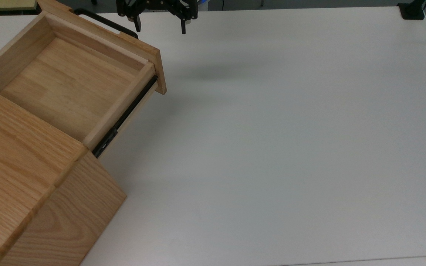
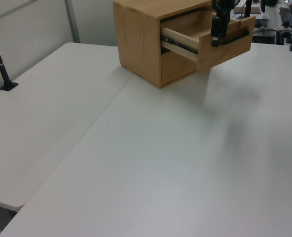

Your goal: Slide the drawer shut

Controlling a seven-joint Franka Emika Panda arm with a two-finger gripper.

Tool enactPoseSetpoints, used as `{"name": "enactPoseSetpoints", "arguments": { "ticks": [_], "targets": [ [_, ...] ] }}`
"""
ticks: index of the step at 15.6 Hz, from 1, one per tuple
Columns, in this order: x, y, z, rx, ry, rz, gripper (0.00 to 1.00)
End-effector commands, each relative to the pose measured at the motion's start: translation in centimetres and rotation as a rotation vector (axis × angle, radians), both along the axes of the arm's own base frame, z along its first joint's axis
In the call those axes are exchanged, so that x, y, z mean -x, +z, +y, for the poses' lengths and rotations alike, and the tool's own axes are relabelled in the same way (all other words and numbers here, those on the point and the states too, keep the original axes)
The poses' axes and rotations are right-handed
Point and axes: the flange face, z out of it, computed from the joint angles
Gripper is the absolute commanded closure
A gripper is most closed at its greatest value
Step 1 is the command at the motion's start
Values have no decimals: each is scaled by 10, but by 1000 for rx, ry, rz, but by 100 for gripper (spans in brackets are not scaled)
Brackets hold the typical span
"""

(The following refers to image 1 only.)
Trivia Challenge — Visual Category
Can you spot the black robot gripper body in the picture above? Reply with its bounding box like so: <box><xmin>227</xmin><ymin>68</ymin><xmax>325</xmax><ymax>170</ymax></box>
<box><xmin>116</xmin><ymin>0</ymin><xmax>199</xmax><ymax>21</ymax></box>

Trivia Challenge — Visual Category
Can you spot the black metal drawer handle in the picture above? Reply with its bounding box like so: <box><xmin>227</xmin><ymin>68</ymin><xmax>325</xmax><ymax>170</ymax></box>
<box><xmin>73</xmin><ymin>8</ymin><xmax>140</xmax><ymax>40</ymax></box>

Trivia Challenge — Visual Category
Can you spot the light wooden drawer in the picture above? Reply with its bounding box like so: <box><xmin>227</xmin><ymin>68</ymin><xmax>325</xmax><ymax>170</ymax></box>
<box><xmin>0</xmin><ymin>0</ymin><xmax>168</xmax><ymax>150</ymax></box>

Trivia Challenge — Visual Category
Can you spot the yellow flat board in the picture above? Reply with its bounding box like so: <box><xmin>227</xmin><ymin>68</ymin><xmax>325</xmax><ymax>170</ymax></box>
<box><xmin>0</xmin><ymin>0</ymin><xmax>38</xmax><ymax>12</ymax></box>

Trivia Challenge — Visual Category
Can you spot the oak wooden cabinet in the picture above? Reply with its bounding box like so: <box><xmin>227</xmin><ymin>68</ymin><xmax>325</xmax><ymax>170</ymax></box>
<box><xmin>0</xmin><ymin>81</ymin><xmax>128</xmax><ymax>266</ymax></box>

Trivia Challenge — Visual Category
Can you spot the black table clamp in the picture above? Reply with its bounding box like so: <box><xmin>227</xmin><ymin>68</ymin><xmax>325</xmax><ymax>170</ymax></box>
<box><xmin>397</xmin><ymin>0</ymin><xmax>426</xmax><ymax>20</ymax></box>

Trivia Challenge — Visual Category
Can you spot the black drawer slide rail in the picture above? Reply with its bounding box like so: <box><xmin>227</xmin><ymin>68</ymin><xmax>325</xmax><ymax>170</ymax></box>
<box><xmin>92</xmin><ymin>75</ymin><xmax>159</xmax><ymax>159</ymax></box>

